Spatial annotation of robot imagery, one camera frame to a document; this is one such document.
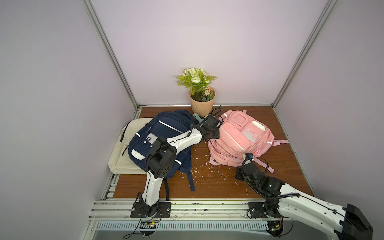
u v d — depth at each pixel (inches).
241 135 38.0
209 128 28.5
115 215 29.2
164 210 28.7
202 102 39.5
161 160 20.1
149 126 39.4
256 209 28.7
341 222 16.4
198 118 41.4
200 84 38.2
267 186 23.2
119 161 35.1
